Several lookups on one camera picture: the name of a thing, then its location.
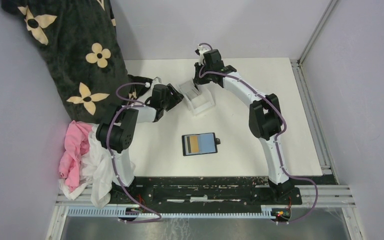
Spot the clear plastic card box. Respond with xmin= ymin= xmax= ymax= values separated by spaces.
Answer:
xmin=178 ymin=80 xmax=216 ymax=116

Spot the white magnetic stripe card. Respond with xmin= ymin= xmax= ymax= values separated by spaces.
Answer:
xmin=185 ymin=136 xmax=192 ymax=155

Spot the gold VIP card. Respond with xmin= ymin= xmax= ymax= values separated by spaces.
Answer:
xmin=189 ymin=135 xmax=200 ymax=154

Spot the black card holder wallet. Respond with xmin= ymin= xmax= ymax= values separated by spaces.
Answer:
xmin=181 ymin=132 xmax=221 ymax=157

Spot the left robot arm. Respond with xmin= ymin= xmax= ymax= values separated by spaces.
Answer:
xmin=95 ymin=83 xmax=184 ymax=204

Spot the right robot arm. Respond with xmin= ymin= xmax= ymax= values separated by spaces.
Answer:
xmin=193 ymin=45 xmax=294 ymax=204

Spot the stack of grey cards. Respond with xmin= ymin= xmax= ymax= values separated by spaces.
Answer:
xmin=181 ymin=81 xmax=201 ymax=101

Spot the pink cloth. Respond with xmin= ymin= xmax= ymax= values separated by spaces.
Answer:
xmin=58 ymin=120 xmax=93 ymax=192

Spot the white cloth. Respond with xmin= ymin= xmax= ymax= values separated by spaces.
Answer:
xmin=58 ymin=123 xmax=116 ymax=209

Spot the black floral plush blanket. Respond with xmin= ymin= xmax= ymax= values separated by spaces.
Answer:
xmin=1 ymin=0 xmax=153 ymax=124

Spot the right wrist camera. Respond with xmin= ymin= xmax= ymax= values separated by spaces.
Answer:
xmin=194 ymin=46 xmax=209 ymax=66

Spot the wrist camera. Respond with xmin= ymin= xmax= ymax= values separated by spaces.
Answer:
xmin=194 ymin=46 xmax=209 ymax=66
xmin=145 ymin=76 xmax=162 ymax=88

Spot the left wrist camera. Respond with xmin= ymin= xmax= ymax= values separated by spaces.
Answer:
xmin=145 ymin=76 xmax=162 ymax=88

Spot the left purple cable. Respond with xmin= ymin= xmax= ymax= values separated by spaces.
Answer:
xmin=107 ymin=82 xmax=163 ymax=224

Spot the purple cable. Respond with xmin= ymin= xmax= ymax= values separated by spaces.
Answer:
xmin=195 ymin=42 xmax=319 ymax=225
xmin=107 ymin=82 xmax=163 ymax=224

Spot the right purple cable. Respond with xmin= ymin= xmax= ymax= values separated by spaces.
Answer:
xmin=195 ymin=42 xmax=319 ymax=225

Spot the slotted cable duct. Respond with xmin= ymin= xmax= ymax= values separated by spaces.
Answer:
xmin=66 ymin=206 xmax=274 ymax=220

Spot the aluminium frame rail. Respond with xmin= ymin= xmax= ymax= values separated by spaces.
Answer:
xmin=290 ymin=0 xmax=365 ymax=240

